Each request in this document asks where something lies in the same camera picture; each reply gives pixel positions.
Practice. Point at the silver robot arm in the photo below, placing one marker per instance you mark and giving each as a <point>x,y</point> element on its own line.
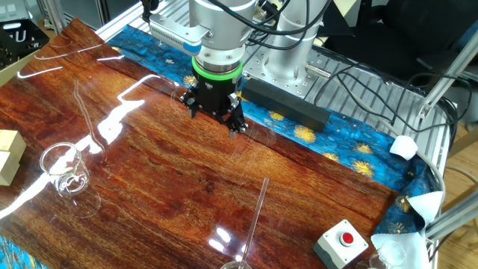
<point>284,45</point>

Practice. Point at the glossy wood pattern mat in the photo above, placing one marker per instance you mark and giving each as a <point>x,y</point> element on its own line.
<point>186,179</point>

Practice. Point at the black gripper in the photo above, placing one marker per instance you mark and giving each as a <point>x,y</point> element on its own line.
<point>214,95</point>

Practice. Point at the glass beaker with water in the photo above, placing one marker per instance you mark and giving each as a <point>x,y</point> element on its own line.
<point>235,266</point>

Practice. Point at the light wooden block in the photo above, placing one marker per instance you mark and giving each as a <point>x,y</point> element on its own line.
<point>9,143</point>
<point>5,170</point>

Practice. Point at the aluminium frame post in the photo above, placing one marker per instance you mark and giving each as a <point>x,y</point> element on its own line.
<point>459,60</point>
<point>452,220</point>
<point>56,15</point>

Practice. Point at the red button switch box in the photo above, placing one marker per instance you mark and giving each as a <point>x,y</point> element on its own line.
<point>338,246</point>

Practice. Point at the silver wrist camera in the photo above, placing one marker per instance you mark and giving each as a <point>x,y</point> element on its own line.
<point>175,35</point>

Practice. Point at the white crumpled paper piece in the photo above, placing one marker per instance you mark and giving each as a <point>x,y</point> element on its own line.
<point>403,147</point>

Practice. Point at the black foam block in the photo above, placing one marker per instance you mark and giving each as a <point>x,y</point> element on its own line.
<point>287,102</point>

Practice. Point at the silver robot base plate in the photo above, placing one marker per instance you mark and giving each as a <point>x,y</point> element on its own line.
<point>313,74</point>

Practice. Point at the small empty glass beaker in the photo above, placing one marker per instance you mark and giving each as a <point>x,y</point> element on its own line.
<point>364,265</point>

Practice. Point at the clear glass stirring rod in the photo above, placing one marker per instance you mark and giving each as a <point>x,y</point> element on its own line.
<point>256,213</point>

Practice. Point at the black plastic crate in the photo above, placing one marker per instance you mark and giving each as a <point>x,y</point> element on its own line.
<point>18,41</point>

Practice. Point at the blue starry tablecloth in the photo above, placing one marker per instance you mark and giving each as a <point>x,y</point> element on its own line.
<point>347,145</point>

